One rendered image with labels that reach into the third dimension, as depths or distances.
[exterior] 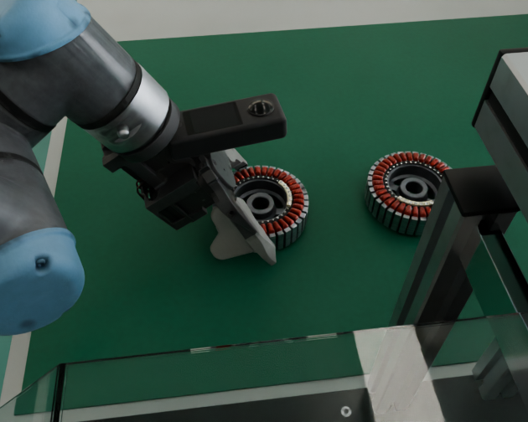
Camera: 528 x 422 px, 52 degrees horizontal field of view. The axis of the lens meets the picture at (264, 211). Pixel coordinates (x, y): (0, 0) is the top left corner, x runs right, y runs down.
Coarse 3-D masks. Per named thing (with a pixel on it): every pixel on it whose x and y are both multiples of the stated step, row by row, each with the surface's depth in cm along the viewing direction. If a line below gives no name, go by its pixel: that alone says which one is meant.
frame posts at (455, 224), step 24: (456, 168) 29; (480, 168) 29; (456, 192) 28; (480, 192) 28; (504, 192) 28; (432, 216) 31; (456, 216) 28; (480, 216) 27; (504, 216) 27; (432, 240) 32; (456, 240) 29; (432, 264) 32; (456, 264) 30; (408, 288) 36; (432, 288) 32; (456, 288) 33; (408, 312) 37; (432, 312) 35; (456, 312) 35
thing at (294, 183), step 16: (240, 176) 65; (256, 176) 65; (272, 176) 65; (288, 176) 65; (240, 192) 65; (256, 192) 66; (272, 192) 66; (288, 192) 63; (304, 192) 64; (272, 208) 63; (288, 208) 62; (304, 208) 62; (272, 224) 61; (288, 224) 61; (304, 224) 63; (272, 240) 60; (288, 240) 62
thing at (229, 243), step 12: (240, 204) 56; (216, 216) 57; (252, 216) 58; (228, 228) 57; (216, 240) 58; (228, 240) 58; (240, 240) 58; (252, 240) 57; (264, 240) 57; (216, 252) 58; (228, 252) 58; (240, 252) 58; (264, 252) 58
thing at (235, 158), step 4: (232, 148) 65; (228, 152) 62; (232, 152) 64; (236, 152) 65; (228, 156) 61; (232, 156) 63; (236, 156) 65; (240, 156) 66; (232, 160) 62; (236, 160) 64; (240, 160) 65; (244, 160) 67; (232, 164) 65; (236, 164) 65; (240, 164) 67; (244, 164) 67; (236, 168) 67; (240, 168) 67
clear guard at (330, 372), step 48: (336, 336) 21; (384, 336) 21; (432, 336) 21; (480, 336) 21; (48, 384) 20; (96, 384) 20; (144, 384) 20; (192, 384) 20; (240, 384) 20; (288, 384) 20; (336, 384) 20; (384, 384) 20; (432, 384) 20; (480, 384) 20
